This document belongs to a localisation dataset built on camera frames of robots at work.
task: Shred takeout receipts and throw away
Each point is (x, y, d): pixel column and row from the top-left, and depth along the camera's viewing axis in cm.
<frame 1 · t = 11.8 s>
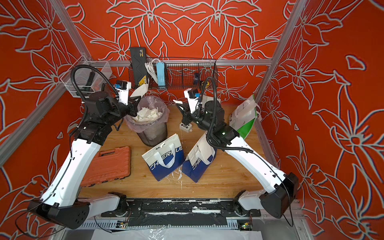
left hand: (138, 95, 65), fingers closed
right hand: (172, 104, 61), fingers closed
orange plastic tool case: (111, 165, 85), point 5 cm above the table
black mesh trash bin: (156, 136, 90), point 12 cm above the table
pink trash bag liner: (152, 102, 91), point 24 cm above the table
white and navy bag left: (165, 158, 77), point 15 cm above the table
white and navy bag right: (200, 159, 73), point 19 cm above the table
green and white tote bag: (243, 118, 88), point 20 cm above the table
white button box: (186, 128, 105), point 2 cm above the table
yellow tape roll: (207, 85, 97), point 27 cm above the table

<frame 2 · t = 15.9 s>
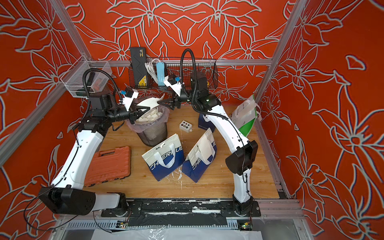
left hand: (147, 107, 68), fingers closed
right hand: (157, 94, 64), fingers open
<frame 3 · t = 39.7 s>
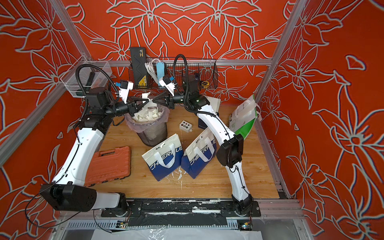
left hand: (146, 99, 67), fingers closed
right hand: (151, 100, 67), fingers closed
white and navy bag right: (199, 154, 74), point 19 cm above the table
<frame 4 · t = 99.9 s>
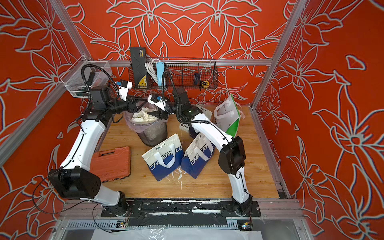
left hand: (142, 98, 73), fingers open
right hand: (146, 106, 72), fingers open
green and white tote bag: (227, 116, 89), point 20 cm above the table
